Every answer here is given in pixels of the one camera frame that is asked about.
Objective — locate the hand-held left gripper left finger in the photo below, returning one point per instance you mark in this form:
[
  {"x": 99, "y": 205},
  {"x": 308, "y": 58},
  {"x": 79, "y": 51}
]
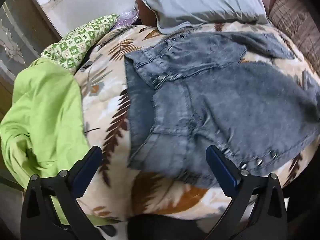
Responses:
[{"x": 87, "y": 166}]

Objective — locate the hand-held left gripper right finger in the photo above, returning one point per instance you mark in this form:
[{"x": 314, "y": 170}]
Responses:
[{"x": 222, "y": 171}]

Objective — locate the grey denim pants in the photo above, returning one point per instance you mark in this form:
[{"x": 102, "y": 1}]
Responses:
[{"x": 212, "y": 100}]

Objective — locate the lime green sheet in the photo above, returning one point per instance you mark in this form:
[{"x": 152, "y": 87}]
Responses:
[{"x": 45, "y": 110}]

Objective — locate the leaf print fleece blanket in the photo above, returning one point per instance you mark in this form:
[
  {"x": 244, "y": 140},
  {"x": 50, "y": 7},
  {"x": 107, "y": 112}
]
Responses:
[{"x": 110, "y": 92}]

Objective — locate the green patterned pillow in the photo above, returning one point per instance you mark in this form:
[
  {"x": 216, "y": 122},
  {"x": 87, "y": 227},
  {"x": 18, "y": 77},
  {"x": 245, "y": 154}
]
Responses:
[{"x": 80, "y": 40}]

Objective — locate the wooden cabinet with glass door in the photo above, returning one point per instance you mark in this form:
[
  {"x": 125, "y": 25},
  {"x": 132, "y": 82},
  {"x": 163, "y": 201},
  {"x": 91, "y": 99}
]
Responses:
[{"x": 15, "y": 35}]

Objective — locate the clear purple plastic bag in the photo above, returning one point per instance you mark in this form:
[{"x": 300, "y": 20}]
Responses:
[{"x": 127, "y": 17}]

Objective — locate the brown striped quilt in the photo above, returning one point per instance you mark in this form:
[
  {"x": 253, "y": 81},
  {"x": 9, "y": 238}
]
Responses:
[{"x": 296, "y": 22}]

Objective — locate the light grey pillow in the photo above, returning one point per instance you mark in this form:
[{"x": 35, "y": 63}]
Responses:
[{"x": 200, "y": 0}]

